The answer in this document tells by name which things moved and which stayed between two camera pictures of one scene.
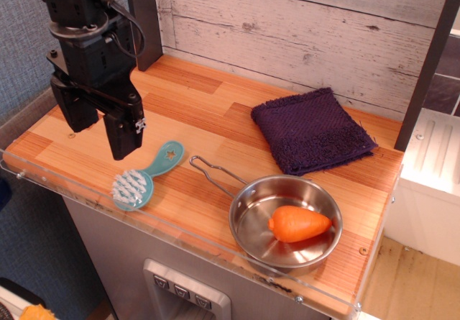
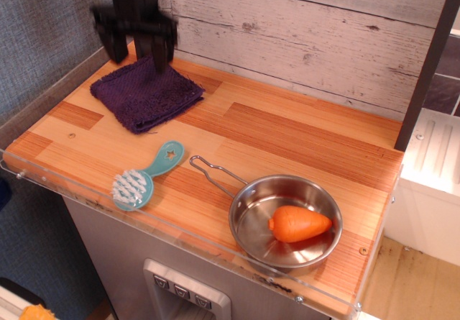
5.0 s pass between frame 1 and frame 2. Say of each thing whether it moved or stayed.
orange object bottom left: stayed
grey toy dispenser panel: stayed
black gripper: moved
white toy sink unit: stayed
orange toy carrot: stayed
